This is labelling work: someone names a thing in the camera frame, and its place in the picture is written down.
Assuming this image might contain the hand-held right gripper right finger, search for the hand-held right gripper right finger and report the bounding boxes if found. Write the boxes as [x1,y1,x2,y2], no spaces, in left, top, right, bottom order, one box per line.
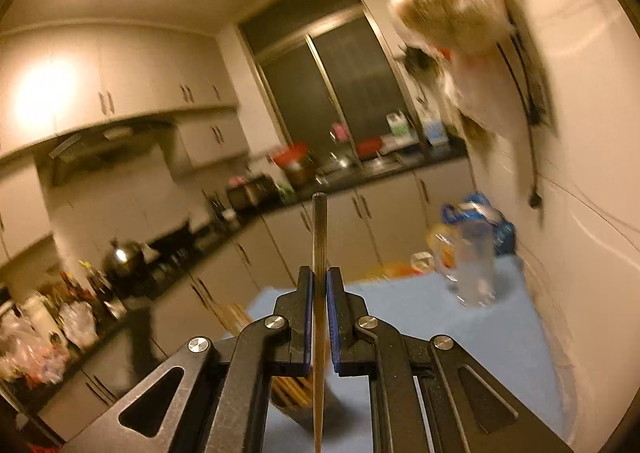
[326,267,573,453]

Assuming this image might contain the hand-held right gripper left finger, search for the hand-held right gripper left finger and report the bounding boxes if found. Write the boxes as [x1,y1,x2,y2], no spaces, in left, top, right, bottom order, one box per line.
[62,265,315,453]

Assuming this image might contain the bunch of wooden chopsticks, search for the bunch of wooden chopsticks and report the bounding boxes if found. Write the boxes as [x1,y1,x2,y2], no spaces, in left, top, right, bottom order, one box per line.
[217,302,316,411]

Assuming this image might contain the single tan wooden chopstick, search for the single tan wooden chopstick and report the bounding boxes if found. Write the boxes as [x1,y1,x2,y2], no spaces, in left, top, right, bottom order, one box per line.
[311,192,329,453]

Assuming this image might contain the dark grey utensil holder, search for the dark grey utensil holder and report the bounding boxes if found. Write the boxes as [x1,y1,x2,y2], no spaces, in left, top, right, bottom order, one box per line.
[269,373,343,434]

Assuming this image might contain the steel wok with lid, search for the steel wok with lid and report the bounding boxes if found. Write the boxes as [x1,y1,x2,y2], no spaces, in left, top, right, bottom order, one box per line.
[102,239,146,284]

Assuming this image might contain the pile of countertop plastic bags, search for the pile of countertop plastic bags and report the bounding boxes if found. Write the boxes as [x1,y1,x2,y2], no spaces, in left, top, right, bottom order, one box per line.
[0,293,98,384]

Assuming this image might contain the orange plastic bag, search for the orange plastic bag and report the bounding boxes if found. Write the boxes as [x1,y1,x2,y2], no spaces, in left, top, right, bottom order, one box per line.
[425,223,458,269]

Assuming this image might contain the blue tablecloth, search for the blue tablecloth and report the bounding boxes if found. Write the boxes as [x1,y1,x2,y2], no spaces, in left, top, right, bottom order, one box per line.
[220,253,566,453]

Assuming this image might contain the metal countertop box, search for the metal countertop box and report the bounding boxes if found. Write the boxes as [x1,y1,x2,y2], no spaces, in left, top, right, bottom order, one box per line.
[226,176,276,211]

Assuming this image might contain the clear glass mug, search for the clear glass mug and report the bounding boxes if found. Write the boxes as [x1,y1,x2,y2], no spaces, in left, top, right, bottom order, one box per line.
[431,220,498,309]

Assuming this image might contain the brown cooking pot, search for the brown cooking pot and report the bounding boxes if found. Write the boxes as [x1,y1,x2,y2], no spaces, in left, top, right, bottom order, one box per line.
[285,160,316,186]

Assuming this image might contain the black kitchen counter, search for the black kitchen counter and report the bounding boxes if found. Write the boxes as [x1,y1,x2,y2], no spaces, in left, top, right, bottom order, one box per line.
[0,143,468,384]

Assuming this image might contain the large red basin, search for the large red basin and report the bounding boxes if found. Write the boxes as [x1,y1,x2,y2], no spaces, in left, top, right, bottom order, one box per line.
[272,143,308,169]

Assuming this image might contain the metal sink faucet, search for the metal sink faucet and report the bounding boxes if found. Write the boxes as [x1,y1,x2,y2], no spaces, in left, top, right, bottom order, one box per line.
[327,130,351,169]

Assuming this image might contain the blue plastic bag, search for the blue plastic bag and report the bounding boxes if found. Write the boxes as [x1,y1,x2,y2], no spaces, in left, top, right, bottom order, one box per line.
[440,192,516,256]

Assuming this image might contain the black range hood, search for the black range hood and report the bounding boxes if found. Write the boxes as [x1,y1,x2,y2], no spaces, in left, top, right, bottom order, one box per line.
[47,118,176,186]

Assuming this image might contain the green label detergent jug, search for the green label detergent jug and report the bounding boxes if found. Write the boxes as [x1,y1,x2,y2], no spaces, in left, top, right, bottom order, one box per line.
[386,110,412,139]

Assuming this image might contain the blue label detergent jug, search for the blue label detergent jug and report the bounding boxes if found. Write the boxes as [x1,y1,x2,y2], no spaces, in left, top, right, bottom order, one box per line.
[424,117,447,144]

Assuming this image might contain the dark frosted kitchen window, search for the dark frosted kitchen window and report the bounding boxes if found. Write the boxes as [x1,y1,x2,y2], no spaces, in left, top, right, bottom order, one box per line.
[239,0,416,154]

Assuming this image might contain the beige upper cabinets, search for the beige upper cabinets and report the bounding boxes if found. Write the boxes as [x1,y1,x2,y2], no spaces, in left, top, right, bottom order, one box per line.
[0,23,251,169]

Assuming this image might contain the hanging plastic bags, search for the hanging plastic bags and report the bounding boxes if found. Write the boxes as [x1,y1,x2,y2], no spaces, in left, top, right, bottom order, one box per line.
[387,0,521,139]

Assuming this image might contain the black power cord with plug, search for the black power cord with plug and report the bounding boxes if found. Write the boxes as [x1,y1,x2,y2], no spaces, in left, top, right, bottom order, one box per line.
[495,40,546,209]

